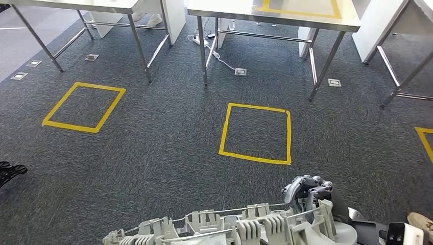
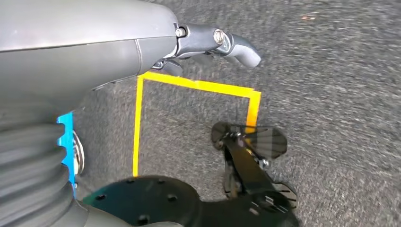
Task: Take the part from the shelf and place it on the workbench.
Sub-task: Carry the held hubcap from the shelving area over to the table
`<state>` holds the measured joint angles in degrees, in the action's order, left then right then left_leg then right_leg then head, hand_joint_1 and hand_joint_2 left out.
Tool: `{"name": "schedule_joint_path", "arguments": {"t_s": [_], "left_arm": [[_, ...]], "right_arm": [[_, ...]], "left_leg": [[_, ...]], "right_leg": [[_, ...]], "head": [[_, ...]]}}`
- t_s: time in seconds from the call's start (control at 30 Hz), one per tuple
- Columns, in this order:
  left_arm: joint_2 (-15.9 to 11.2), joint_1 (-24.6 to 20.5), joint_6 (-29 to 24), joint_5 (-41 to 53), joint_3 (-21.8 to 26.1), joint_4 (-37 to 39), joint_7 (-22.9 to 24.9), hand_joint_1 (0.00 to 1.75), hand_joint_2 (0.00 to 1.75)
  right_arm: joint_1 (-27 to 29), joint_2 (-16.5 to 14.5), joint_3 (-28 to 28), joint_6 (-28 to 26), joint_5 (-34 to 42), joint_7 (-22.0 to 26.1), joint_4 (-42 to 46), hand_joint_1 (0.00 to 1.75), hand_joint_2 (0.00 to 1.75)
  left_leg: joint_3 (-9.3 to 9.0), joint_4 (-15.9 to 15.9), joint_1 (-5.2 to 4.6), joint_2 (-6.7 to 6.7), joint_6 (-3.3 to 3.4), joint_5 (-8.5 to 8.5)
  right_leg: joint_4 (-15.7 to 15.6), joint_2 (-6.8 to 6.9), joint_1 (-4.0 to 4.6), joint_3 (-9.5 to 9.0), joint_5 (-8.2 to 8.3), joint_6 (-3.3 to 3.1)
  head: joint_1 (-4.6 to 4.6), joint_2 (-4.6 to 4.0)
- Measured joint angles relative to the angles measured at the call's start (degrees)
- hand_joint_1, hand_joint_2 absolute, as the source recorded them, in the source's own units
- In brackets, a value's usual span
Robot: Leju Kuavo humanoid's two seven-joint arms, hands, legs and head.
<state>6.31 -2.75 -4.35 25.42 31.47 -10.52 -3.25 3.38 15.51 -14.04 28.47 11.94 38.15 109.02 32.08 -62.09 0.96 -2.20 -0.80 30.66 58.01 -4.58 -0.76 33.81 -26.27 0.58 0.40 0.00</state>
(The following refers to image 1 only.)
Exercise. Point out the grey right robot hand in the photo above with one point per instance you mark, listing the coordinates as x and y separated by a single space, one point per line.
304 186

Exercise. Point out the silver plastic wheel hubcap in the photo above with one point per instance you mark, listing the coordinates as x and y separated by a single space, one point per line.
250 230

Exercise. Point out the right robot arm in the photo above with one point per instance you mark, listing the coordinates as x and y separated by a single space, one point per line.
368 233

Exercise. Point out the steel workbench with yellow tape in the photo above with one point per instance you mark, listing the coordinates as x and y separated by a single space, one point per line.
230 8

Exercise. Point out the yellow floor tape square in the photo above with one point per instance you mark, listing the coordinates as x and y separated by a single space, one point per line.
424 130
98 86
253 158

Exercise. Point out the square floor outlet plate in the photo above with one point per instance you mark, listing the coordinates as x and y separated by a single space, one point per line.
19 76
334 82
91 57
34 63
240 71

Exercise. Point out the person's foot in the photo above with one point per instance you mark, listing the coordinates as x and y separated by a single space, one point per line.
421 221
155 20
138 17

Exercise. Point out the steel table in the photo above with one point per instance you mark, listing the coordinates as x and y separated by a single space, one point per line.
84 6
389 67

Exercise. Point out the large yellow table tape square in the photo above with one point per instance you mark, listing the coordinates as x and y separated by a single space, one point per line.
297 14

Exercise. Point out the white power strip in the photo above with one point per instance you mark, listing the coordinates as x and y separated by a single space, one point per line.
200 41

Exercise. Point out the white cabinet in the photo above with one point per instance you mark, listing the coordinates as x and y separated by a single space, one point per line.
174 20

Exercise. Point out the black silver humanoid robot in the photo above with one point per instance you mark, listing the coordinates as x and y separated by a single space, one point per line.
10 170

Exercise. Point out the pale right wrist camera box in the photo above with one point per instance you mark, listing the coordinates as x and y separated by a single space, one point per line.
406 236

